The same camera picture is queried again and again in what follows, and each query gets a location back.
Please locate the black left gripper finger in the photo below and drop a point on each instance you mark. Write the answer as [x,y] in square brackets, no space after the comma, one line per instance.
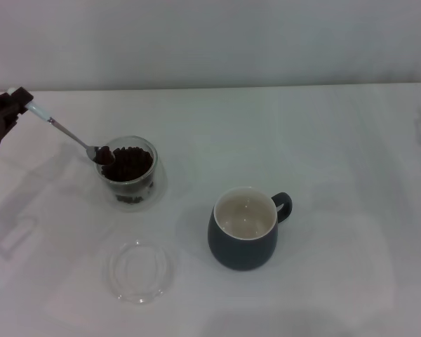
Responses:
[15,103]

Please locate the dark blue-grey ceramic mug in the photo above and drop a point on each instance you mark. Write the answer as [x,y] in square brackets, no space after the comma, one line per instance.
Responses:
[242,252]

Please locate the coffee beans pile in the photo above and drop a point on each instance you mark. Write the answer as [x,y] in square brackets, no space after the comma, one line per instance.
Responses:
[130,165]

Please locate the double-walled glass cup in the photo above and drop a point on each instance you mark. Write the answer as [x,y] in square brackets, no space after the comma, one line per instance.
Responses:
[154,189]

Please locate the clear glass saucer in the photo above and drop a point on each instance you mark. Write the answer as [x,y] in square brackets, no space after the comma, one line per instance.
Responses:
[140,277]

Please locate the white tablecloth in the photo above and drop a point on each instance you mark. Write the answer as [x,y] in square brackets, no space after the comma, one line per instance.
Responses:
[301,140]

